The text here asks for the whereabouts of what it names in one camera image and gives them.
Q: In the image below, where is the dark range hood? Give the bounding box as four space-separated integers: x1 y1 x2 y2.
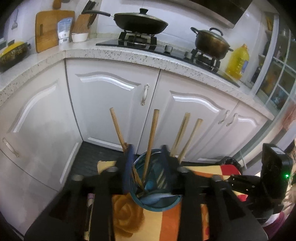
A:
192 0 254 25

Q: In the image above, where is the floral ceramic utensil cup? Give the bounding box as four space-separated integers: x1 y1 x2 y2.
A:
129 149 184 213

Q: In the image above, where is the orange yellow printed blanket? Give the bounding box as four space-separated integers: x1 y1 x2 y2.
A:
84 160 248 241

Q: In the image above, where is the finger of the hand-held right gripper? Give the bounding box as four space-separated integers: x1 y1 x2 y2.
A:
225 174 263 202

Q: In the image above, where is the small white bowl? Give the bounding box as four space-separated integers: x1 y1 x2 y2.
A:
71 32 89 43

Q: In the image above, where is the wooden cutting board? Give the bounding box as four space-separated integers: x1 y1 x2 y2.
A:
35 10 75 53

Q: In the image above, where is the dark cooking pot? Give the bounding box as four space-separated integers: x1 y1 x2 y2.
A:
191 27 234 60

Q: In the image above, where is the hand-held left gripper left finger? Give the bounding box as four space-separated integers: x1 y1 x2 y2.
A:
24 144 137 241

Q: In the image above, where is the black frying pan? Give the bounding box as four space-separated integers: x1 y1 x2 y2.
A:
83 8 169 36

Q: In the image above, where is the blue white packet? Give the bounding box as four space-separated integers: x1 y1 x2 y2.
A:
57 18 73 44

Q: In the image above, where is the black gas stove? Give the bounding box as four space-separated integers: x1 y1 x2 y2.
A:
96 31 241 88

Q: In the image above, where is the metal peeler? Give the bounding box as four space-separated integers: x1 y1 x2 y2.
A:
11 9 20 30

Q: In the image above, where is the wooden chopstick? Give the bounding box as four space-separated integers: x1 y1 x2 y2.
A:
157 168 165 187
171 112 191 156
178 118 204 163
109 108 146 194

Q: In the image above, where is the black dish with yellow lid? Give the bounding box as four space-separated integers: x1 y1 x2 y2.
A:
0 40 32 73

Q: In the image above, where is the glass paned door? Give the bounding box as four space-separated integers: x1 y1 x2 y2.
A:
250 10 296 117

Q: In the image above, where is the yellow oil bottle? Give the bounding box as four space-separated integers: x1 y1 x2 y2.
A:
225 44 250 80

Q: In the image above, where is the wooden knife block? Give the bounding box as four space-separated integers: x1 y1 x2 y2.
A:
70 0 97 36

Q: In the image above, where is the metal cabinet handle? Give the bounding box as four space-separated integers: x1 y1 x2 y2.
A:
218 110 229 125
226 113 238 127
141 84 150 106
2 137 20 158

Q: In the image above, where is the white cabinet door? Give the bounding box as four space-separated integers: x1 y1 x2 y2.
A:
65 59 160 155
138 70 239 168
0 61 82 194
203 102 269 163

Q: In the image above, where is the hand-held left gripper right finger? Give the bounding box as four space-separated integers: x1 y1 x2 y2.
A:
161 145 269 241

